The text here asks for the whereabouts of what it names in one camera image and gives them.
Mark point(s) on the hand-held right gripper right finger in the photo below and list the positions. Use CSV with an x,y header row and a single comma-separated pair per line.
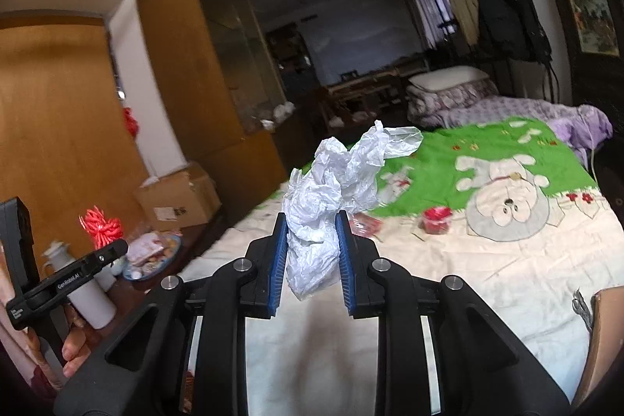
x,y
345,265

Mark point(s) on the bunch of red ribbons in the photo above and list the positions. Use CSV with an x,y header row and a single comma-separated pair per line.
x,y
100,228

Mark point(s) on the red plastic container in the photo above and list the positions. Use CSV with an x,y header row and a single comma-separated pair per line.
x,y
437,221

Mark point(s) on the brown cardboard piece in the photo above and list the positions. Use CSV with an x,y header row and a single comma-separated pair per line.
x,y
604,348

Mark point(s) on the dark bookshelf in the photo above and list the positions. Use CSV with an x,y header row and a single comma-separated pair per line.
x,y
292,55

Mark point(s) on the cardboard box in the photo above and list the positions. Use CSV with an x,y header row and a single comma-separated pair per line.
x,y
175,201

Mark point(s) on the red flat packet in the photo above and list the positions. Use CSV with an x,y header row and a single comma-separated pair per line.
x,y
366,227

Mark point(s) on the red hanging decoration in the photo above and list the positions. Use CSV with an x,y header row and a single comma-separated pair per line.
x,y
129,122

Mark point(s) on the dark wooden dresser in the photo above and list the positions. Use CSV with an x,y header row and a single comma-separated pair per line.
x,y
200,245

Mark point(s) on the tall wooden wardrobe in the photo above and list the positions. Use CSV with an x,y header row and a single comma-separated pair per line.
x,y
165,55

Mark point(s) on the pink white snack bag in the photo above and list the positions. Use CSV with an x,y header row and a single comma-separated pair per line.
x,y
146,246

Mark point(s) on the purple floral folded quilt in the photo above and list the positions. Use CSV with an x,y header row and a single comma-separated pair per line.
x,y
438,104

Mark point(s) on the window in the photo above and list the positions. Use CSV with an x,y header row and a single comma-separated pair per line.
x,y
429,6

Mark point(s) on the purple bed sheet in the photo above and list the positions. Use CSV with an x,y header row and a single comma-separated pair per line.
x,y
536,114

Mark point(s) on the white pillow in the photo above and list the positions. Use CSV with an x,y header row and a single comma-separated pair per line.
x,y
448,78

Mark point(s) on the white plastic bag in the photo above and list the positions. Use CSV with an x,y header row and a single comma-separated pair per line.
x,y
317,221

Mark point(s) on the wooden door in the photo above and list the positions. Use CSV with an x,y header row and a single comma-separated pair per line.
x,y
58,128

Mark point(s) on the black coat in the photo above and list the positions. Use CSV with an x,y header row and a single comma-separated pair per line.
x,y
507,16

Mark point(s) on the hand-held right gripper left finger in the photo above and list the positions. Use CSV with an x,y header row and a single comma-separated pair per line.
x,y
278,262

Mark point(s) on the white thermos jug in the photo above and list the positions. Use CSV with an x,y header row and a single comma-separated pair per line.
x,y
95,304

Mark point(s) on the metal coat stand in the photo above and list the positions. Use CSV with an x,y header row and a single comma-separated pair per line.
x,y
553,79

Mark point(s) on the pile of walnuts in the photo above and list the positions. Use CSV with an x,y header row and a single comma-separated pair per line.
x,y
166,253

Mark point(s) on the person's left hand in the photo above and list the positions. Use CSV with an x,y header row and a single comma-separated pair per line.
x,y
78,343

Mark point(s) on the wooden bench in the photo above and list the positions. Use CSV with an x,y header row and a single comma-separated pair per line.
x,y
370,84

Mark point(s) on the blue oval tray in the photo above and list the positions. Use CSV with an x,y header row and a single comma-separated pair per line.
x,y
146,272

